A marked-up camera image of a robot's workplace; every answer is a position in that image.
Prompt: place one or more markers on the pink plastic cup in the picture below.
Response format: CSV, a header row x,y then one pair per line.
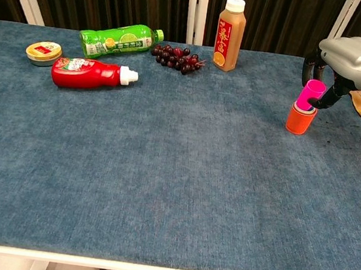
x,y
307,93

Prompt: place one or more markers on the round yellow tin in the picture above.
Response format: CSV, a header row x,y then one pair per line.
x,y
43,54

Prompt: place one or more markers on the bunch of purple grapes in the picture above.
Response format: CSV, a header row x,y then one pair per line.
x,y
173,58

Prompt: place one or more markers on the red ketchup bottle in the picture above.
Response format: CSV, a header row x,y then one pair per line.
x,y
82,73

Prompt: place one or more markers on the large orange plastic cup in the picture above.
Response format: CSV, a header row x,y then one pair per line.
x,y
299,123

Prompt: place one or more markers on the brown juice bottle white cap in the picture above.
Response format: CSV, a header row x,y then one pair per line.
x,y
229,39

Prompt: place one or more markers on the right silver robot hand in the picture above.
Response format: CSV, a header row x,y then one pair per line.
x,y
354,61

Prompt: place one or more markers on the blue table cloth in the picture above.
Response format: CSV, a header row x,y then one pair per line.
x,y
128,184

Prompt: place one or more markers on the green drink bottle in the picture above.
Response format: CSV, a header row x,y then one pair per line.
x,y
113,41

